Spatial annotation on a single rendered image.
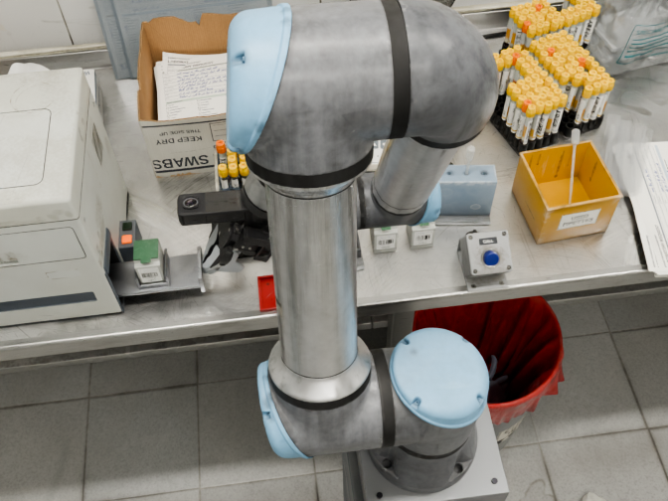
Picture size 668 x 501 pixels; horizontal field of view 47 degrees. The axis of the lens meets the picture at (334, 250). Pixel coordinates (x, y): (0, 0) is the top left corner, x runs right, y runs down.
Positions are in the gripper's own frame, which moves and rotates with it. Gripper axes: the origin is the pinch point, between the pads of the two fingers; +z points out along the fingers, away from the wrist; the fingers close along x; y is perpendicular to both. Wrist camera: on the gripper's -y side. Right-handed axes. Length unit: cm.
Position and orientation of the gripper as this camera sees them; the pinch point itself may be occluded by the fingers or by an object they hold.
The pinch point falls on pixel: (203, 265)
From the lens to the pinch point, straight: 129.3
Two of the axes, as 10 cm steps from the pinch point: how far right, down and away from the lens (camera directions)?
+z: -4.8, 5.7, 6.7
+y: 8.7, 1.9, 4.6
